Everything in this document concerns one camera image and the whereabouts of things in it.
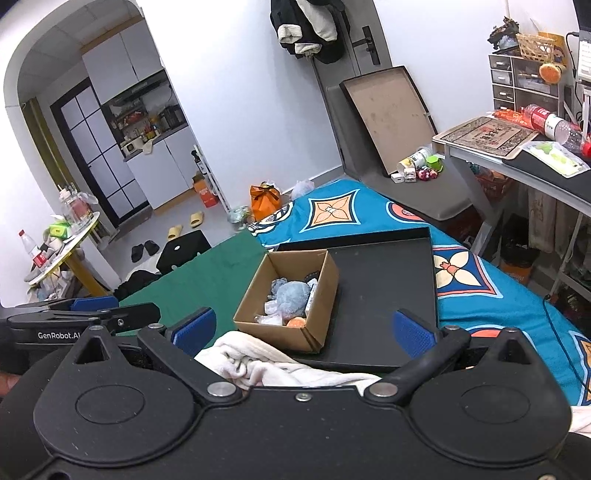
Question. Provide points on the person's left hand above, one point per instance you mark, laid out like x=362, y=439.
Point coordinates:
x=7, y=384

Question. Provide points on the black and white jacket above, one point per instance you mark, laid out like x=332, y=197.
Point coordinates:
x=314, y=23

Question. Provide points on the black framed brown tray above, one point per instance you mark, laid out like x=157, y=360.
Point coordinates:
x=392, y=115

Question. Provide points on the beige lace cloth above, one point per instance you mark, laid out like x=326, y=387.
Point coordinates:
x=545, y=217

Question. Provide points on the glass jar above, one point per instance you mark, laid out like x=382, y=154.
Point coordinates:
x=76, y=207

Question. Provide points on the grey desk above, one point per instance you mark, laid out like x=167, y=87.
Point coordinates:
x=475, y=159

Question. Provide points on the small red label bottle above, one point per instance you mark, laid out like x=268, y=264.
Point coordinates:
x=33, y=251

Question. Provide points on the small white box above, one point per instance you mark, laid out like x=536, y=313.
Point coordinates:
x=410, y=175
x=398, y=177

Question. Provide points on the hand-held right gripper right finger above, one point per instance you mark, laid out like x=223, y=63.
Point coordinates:
x=413, y=332

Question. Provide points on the green snack packet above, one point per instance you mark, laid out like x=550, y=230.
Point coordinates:
x=554, y=157

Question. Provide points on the grey drawer organizer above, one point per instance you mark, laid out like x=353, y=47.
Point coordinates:
x=521, y=78

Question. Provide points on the green box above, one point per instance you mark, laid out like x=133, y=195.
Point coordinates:
x=59, y=229

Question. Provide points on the yellow slipper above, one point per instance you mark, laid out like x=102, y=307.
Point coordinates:
x=196, y=219
x=175, y=231

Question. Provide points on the clear bag of white cotton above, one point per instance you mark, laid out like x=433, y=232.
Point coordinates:
x=268, y=319

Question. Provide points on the black framed glass door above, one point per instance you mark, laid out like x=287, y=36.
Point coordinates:
x=92, y=161

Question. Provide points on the black stool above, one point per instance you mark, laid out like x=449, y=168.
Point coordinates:
x=182, y=251

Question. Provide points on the dark figurine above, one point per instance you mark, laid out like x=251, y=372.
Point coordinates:
x=505, y=32

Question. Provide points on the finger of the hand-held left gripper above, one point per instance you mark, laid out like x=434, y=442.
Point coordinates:
x=69, y=325
x=94, y=303

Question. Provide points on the orange crate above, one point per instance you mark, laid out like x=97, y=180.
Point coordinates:
x=494, y=184

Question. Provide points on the green mat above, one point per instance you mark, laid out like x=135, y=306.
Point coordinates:
x=207, y=277

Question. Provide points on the grey door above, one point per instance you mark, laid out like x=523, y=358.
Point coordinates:
x=351, y=74

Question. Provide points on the black slipper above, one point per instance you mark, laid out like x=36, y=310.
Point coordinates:
x=137, y=254
x=151, y=248

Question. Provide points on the red toy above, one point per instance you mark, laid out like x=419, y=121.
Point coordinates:
x=427, y=174

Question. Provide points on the row of kitchen jars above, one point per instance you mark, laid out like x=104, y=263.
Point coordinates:
x=147, y=122

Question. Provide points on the wicker basket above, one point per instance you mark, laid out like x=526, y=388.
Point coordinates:
x=535, y=46

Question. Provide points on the large red label bottle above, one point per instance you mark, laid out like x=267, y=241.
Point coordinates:
x=545, y=120

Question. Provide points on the brown patterned mat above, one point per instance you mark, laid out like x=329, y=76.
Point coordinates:
x=487, y=136

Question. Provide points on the white plastic bag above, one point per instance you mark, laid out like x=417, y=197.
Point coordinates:
x=302, y=189

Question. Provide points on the orange hanging plush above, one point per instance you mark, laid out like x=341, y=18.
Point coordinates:
x=550, y=72

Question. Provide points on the small blue cloth toy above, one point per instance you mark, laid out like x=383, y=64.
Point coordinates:
x=278, y=285

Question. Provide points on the clear plastic bag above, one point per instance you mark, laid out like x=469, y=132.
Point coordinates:
x=240, y=217

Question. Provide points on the orange bag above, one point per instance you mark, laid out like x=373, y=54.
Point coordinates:
x=265, y=201

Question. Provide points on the blue tissue packet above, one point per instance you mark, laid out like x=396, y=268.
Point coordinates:
x=313, y=293

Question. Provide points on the white printed tub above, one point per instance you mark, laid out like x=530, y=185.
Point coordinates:
x=415, y=159

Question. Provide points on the black desk mat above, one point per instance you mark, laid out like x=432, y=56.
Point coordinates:
x=545, y=177

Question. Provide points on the red snack packet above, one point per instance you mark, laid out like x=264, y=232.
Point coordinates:
x=508, y=116

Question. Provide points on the brown cardboard box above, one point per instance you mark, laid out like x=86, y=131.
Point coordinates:
x=323, y=314

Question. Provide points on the orange carton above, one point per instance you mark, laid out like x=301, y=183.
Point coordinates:
x=205, y=194

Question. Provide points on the green cup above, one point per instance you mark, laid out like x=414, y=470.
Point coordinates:
x=434, y=162

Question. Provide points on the blue fuzzy plush toy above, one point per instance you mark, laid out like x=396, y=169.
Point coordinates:
x=295, y=297

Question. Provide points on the hamburger plush toy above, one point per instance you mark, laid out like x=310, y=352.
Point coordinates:
x=298, y=322

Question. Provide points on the yellow round table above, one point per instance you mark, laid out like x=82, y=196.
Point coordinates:
x=85, y=277

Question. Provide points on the black felt patch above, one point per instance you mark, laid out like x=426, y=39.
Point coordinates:
x=316, y=274

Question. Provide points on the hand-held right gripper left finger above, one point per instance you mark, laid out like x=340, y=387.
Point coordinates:
x=194, y=325

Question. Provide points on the white kitchen cabinet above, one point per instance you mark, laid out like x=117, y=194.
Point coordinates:
x=161, y=170

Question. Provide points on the black bin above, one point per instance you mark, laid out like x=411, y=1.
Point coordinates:
x=519, y=240

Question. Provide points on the black cloth heap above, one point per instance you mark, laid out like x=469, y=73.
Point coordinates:
x=136, y=282

